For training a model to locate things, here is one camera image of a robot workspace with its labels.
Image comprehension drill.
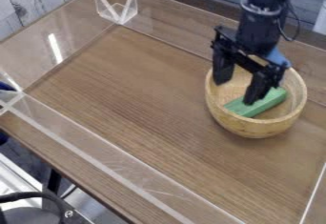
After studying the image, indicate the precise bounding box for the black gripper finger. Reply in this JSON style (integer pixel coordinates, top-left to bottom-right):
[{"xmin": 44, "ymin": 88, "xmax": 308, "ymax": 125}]
[
  {"xmin": 212, "ymin": 48, "xmax": 234, "ymax": 85},
  {"xmin": 243, "ymin": 65, "xmax": 286, "ymax": 105}
]

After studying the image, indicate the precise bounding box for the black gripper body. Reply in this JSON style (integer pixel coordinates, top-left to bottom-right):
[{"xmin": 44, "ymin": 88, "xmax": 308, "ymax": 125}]
[{"xmin": 211, "ymin": 0, "xmax": 290, "ymax": 74}]

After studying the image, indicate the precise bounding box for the green rectangular block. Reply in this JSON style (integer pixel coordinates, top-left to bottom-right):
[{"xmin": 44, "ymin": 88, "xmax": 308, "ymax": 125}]
[{"xmin": 224, "ymin": 88, "xmax": 287, "ymax": 118}]

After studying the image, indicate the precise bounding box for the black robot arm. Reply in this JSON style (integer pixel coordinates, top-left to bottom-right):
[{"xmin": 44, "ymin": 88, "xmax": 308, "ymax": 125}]
[{"xmin": 211, "ymin": 0, "xmax": 299, "ymax": 105}]

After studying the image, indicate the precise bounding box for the brown wooden bowl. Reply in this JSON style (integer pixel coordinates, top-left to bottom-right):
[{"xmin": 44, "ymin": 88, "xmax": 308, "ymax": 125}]
[{"xmin": 204, "ymin": 67, "xmax": 307, "ymax": 138}]

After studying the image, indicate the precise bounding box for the blue object at left edge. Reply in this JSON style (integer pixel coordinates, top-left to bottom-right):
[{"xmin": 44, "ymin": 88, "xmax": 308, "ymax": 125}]
[{"xmin": 0, "ymin": 80, "xmax": 17, "ymax": 146}]

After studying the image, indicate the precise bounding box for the black table leg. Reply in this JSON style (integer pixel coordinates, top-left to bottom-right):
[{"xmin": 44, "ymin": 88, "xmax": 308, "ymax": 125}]
[{"xmin": 46, "ymin": 170, "xmax": 62, "ymax": 194}]

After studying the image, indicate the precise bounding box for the clear acrylic enclosure wall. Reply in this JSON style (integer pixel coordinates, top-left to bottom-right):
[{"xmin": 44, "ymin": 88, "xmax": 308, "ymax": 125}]
[{"xmin": 0, "ymin": 0, "xmax": 326, "ymax": 224}]

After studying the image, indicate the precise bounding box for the black cable bottom left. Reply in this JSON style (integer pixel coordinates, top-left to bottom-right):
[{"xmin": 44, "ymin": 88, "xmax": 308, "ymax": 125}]
[{"xmin": 0, "ymin": 192, "xmax": 65, "ymax": 224}]

